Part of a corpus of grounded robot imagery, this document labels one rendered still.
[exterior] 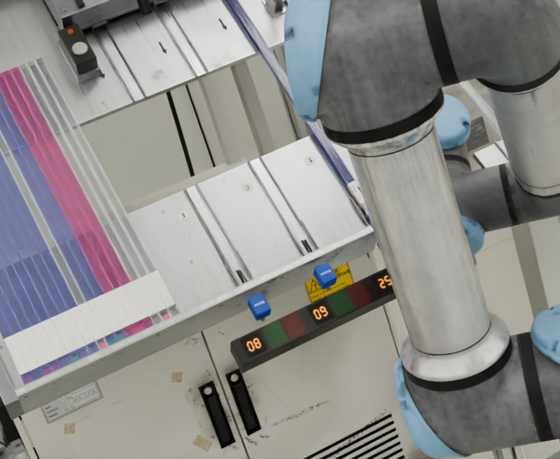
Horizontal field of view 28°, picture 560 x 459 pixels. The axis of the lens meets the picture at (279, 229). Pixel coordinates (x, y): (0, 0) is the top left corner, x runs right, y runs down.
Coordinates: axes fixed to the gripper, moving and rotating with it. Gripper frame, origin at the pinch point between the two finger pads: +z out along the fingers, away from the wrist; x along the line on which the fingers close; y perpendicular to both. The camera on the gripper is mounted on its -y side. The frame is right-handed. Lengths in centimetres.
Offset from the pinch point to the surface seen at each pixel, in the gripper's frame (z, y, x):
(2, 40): 2, -61, -37
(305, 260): 0.4, -2.6, -13.2
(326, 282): 1.5, 1.4, -11.9
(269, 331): 3.6, 3.6, -22.4
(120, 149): 156, -126, 2
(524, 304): 112, -12, 65
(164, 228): 2.6, -17.9, -28.8
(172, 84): 2.4, -40.9, -16.3
